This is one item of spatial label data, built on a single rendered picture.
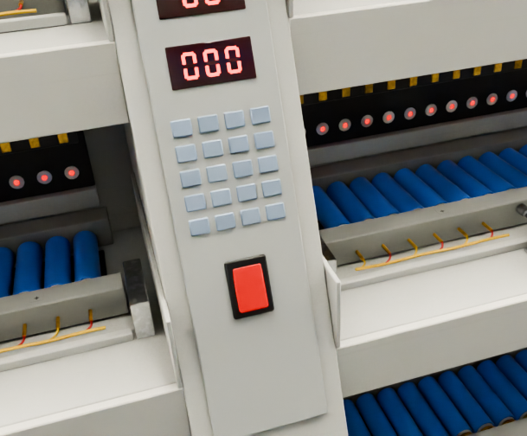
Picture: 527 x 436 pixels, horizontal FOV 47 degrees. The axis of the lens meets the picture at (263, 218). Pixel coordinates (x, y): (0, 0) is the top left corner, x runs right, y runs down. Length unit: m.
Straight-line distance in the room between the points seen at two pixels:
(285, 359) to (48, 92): 0.20
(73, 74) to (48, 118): 0.03
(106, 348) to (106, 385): 0.03
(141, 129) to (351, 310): 0.18
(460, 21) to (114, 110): 0.21
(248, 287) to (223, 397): 0.07
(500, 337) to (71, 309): 0.28
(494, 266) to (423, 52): 0.16
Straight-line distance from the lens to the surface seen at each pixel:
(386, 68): 0.38
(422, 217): 0.46
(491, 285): 0.44
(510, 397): 0.60
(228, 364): 0.36
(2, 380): 0.41
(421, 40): 0.39
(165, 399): 0.37
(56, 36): 0.36
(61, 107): 0.34
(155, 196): 0.33
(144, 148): 0.33
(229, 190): 0.33
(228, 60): 0.33
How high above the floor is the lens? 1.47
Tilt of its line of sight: 11 degrees down
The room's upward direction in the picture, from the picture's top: 9 degrees counter-clockwise
